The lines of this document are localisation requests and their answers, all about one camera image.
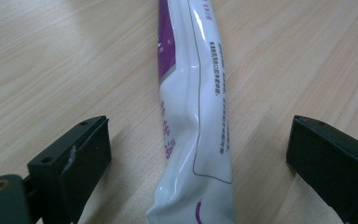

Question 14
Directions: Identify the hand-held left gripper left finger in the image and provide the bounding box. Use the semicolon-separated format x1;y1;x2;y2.
27;115;113;224

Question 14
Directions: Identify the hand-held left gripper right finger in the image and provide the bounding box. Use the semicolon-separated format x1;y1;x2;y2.
285;115;358;224

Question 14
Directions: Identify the white and purple toothpaste tube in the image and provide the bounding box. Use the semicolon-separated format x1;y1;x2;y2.
145;0;238;224

